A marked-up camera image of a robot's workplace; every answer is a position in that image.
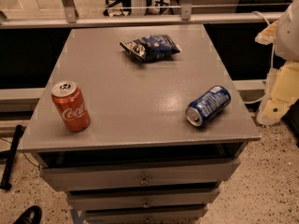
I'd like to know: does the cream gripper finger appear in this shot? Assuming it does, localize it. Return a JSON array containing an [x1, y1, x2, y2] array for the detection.
[[255, 21, 278, 45], [256, 61, 299, 126]]

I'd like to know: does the red coke can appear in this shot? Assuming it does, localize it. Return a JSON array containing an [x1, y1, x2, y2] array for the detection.
[[51, 80, 91, 132]]

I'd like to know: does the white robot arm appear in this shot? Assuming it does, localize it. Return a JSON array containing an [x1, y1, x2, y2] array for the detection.
[[255, 0, 299, 125]]

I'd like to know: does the blue pepsi can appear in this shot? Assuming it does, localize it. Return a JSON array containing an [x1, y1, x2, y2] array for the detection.
[[185, 85, 231, 127]]

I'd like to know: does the blue chip bag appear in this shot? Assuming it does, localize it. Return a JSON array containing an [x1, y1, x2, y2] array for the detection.
[[120, 35, 180, 63]]

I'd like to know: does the top grey drawer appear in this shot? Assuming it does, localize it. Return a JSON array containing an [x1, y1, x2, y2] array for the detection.
[[41, 158, 240, 191]]

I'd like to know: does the grey drawer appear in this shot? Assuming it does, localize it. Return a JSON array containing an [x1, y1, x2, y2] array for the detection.
[[85, 205, 207, 224], [41, 158, 240, 191], [67, 188, 220, 211]]

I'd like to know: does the grey drawer cabinet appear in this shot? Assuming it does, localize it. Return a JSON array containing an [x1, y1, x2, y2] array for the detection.
[[18, 23, 262, 224]]

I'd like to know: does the bottom grey drawer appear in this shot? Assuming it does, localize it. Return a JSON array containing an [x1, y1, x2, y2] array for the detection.
[[85, 205, 207, 224]]

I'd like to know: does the metal railing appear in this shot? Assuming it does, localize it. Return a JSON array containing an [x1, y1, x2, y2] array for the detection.
[[0, 0, 281, 29]]

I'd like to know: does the middle grey drawer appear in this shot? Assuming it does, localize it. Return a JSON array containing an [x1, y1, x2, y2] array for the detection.
[[67, 188, 220, 211]]

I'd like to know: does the black shoe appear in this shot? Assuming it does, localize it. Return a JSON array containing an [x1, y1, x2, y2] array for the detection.
[[13, 205, 42, 224]]

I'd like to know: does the black stand leg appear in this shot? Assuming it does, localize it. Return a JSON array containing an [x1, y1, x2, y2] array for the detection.
[[0, 125, 24, 190]]

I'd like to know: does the white cable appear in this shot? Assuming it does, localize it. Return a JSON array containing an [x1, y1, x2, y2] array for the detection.
[[242, 10, 277, 105]]

